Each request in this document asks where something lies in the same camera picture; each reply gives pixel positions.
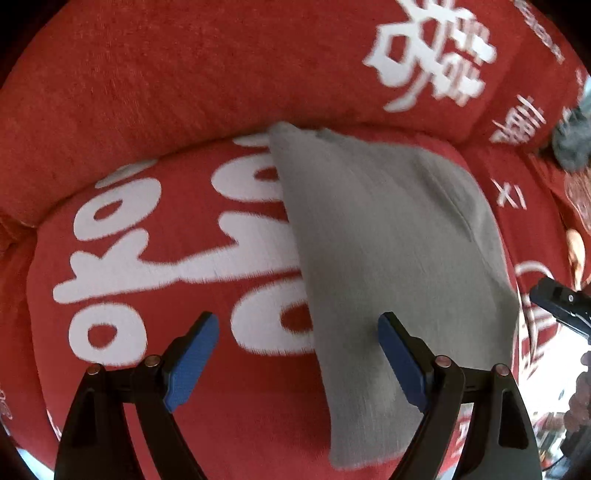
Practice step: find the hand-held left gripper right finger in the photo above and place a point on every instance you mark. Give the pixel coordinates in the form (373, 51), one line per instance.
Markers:
(404, 364)

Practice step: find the person's right forearm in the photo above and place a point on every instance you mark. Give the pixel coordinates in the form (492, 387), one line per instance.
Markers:
(582, 392)

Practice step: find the red printed blanket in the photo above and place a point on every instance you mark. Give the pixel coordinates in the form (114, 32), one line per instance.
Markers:
(138, 92)

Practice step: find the dark grey cloth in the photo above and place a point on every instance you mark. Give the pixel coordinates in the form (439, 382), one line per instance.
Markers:
(572, 138)

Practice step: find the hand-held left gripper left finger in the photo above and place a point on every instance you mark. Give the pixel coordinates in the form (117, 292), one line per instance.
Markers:
(191, 364)

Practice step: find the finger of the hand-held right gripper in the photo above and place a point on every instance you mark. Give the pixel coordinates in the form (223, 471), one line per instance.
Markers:
(565, 304)

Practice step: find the grey small garment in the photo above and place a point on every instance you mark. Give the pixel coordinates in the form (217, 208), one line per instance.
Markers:
(392, 254)

